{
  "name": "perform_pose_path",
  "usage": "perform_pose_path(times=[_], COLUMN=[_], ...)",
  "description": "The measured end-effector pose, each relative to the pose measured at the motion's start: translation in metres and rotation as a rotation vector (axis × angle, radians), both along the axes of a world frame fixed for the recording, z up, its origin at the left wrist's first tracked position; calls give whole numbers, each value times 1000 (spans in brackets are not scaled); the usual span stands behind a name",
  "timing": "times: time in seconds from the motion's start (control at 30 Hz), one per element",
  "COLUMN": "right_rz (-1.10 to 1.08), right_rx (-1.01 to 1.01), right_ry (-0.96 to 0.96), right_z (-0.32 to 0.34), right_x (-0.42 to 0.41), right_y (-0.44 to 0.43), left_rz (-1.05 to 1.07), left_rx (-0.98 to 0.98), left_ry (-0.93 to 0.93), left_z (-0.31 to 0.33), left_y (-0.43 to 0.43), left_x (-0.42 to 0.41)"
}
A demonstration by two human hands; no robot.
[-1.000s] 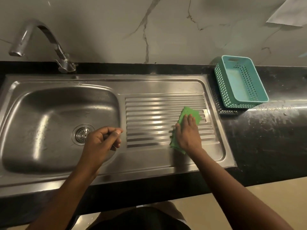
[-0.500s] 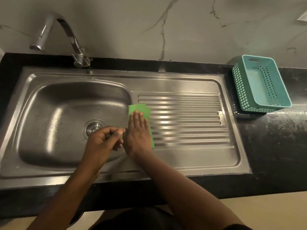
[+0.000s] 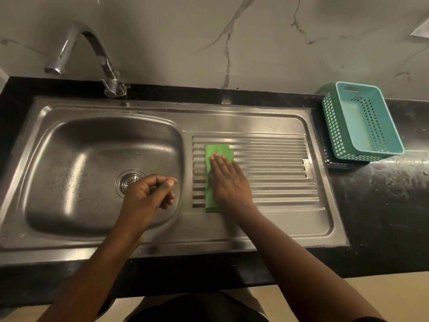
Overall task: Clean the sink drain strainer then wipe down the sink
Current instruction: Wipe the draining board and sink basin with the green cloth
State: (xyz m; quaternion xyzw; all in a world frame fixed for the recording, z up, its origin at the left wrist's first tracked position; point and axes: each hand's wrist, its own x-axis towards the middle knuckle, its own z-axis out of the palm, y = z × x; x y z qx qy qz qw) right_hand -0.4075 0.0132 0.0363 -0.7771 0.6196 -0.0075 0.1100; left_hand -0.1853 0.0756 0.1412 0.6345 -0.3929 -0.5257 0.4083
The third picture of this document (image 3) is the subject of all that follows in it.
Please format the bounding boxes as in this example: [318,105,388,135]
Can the black perforated plastic basket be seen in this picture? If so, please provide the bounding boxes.
[317,130,371,170]

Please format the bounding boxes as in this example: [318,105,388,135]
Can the person's right hand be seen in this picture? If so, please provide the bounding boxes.
[208,153,255,216]

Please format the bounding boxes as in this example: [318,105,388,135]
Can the round metal drain strainer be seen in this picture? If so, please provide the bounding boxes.
[116,169,147,198]

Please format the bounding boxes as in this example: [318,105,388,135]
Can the green scouring pad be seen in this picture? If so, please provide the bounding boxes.
[204,144,235,213]

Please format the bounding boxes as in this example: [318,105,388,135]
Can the person's left forearm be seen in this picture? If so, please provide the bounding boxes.
[36,216,149,322]

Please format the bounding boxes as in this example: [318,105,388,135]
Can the person's left hand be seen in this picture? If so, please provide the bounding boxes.
[118,174,178,232]

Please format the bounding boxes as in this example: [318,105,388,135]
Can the chrome curved faucet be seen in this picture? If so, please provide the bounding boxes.
[44,21,130,99]

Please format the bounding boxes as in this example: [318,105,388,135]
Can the white paper sheet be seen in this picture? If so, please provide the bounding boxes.
[410,19,429,39]

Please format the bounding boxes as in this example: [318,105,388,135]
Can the person's right forearm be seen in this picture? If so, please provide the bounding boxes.
[231,202,387,322]

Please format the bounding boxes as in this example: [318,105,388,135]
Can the teal perforated plastic basket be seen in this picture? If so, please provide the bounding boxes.
[322,81,405,163]

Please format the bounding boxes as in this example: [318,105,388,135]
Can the person's black clothing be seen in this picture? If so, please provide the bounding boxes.
[127,291,271,322]

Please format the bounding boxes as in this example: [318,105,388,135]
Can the stainless steel kitchen sink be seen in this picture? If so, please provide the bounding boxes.
[0,95,351,266]

